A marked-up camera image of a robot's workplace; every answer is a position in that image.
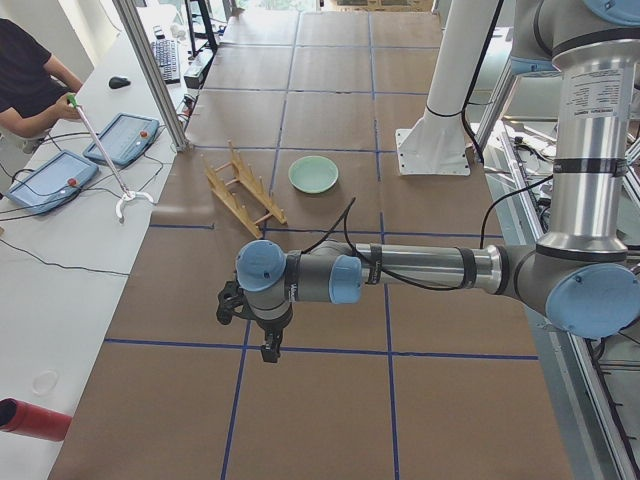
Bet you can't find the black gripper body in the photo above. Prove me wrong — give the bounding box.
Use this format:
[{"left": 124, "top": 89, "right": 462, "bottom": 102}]
[{"left": 259, "top": 315, "right": 292, "bottom": 345}]

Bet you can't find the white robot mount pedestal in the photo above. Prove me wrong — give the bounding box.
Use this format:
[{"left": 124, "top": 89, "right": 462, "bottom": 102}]
[{"left": 396, "top": 0, "right": 503, "bottom": 176}]

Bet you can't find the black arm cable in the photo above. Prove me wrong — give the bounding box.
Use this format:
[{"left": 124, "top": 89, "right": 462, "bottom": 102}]
[{"left": 299, "top": 196, "right": 501, "bottom": 292}]

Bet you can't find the mint green plate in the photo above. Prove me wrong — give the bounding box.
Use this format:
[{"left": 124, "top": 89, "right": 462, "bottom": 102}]
[{"left": 288, "top": 155, "right": 339, "bottom": 194}]

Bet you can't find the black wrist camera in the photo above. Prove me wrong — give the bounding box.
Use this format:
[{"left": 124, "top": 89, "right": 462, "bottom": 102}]
[{"left": 216, "top": 280, "right": 244, "bottom": 325}]

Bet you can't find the white reacher grabber stick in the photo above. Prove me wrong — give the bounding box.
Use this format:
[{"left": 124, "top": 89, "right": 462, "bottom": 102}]
[{"left": 66, "top": 93, "right": 155, "bottom": 224}]

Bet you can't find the blue teach pendant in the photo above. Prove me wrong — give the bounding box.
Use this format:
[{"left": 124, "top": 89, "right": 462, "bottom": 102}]
[
  {"left": 6, "top": 150, "right": 98, "bottom": 215},
  {"left": 98, "top": 113, "right": 160, "bottom": 167}
]

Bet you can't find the aluminium frame post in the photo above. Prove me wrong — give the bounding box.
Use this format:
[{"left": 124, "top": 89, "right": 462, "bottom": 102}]
[{"left": 113, "top": 0, "right": 191, "bottom": 152}]

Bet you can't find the far blue teach pendant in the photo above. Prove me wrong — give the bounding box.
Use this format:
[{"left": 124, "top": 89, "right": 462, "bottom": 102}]
[{"left": 98, "top": 113, "right": 160, "bottom": 167}]

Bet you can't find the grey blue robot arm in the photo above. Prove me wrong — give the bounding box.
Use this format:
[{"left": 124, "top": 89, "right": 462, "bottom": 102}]
[{"left": 216, "top": 1, "right": 639, "bottom": 363}]

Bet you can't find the clear round lid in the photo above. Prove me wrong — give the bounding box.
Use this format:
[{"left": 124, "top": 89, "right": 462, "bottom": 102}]
[{"left": 32, "top": 369, "right": 59, "bottom": 397}]

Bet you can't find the black keyboard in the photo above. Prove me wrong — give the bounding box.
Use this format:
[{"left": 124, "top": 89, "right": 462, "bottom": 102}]
[{"left": 150, "top": 39, "right": 181, "bottom": 84}]

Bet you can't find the white side table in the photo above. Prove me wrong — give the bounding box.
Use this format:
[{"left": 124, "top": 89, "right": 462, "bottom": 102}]
[{"left": 0, "top": 0, "right": 226, "bottom": 480}]

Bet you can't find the wooden dish rack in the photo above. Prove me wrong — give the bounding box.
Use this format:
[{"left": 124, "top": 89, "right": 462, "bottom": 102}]
[{"left": 201, "top": 140, "right": 288, "bottom": 240}]

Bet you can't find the person in black shirt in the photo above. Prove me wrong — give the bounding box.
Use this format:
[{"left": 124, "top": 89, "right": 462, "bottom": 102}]
[{"left": 1, "top": 18, "right": 83, "bottom": 138}]

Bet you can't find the red cylinder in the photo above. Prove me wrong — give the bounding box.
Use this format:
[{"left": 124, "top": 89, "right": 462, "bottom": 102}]
[{"left": 1, "top": 398, "right": 72, "bottom": 442}]

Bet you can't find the near blue teach pendant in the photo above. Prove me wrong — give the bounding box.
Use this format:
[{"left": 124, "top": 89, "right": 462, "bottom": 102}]
[{"left": 6, "top": 150, "right": 98, "bottom": 215}]

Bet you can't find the black computer mouse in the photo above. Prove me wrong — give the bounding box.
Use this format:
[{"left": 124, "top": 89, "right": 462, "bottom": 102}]
[{"left": 108, "top": 76, "right": 131, "bottom": 90}]

